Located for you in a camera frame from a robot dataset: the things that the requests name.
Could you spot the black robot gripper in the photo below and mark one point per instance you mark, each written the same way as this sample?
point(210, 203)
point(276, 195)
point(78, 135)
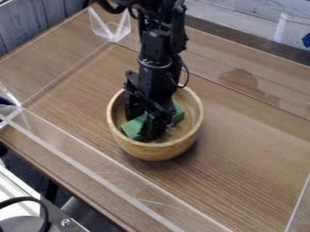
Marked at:
point(149, 91)

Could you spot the grey metal bracket with screw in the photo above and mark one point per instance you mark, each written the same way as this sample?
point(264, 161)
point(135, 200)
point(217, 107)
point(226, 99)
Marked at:
point(62, 223)

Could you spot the clear acrylic front wall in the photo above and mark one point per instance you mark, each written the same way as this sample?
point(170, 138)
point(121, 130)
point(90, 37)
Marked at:
point(138, 191)

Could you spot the blue object at edge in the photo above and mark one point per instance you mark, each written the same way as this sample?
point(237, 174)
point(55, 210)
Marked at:
point(306, 40)

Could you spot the clear acrylic corner bracket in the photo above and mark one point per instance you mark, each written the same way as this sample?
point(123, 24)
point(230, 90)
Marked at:
point(110, 31)

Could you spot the brown wooden bowl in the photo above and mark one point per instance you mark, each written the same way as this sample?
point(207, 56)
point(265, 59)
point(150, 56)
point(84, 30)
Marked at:
point(177, 140)

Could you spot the green rectangular block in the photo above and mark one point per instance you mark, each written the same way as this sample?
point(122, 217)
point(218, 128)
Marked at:
point(133, 127)

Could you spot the white container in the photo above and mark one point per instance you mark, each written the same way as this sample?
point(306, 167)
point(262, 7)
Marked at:
point(293, 27)

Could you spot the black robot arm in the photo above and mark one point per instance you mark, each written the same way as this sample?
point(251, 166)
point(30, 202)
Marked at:
point(162, 27)

